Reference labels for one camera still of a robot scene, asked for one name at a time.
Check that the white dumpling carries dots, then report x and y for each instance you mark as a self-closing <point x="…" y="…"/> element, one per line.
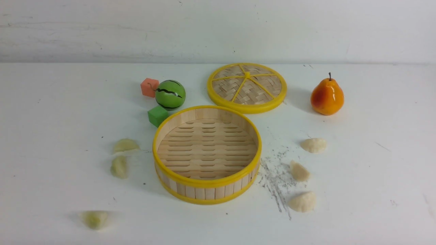
<point x="304" y="202"/>
<point x="314" y="145"/>
<point x="298" y="172"/>

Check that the pale green dumpling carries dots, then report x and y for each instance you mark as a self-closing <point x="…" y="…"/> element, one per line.
<point x="94" y="219"/>
<point x="119" y="167"/>
<point x="125" y="144"/>

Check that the yellow-rimmed bamboo steamer tray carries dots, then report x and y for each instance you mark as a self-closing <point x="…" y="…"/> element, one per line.
<point x="207" y="155"/>

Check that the yellow-rimmed woven steamer lid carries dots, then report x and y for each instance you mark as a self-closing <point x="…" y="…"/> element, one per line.
<point x="247" y="88"/>

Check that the green toy watermelon ball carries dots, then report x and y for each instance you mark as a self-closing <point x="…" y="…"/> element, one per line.
<point x="170" y="95"/>

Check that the green foam cube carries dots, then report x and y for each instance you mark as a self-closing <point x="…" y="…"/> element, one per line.
<point x="157" y="115"/>

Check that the orange foam cube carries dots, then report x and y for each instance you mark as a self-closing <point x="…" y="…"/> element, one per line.
<point x="149" y="87"/>

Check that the orange yellow toy pear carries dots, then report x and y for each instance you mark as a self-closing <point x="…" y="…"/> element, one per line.
<point x="327" y="98"/>

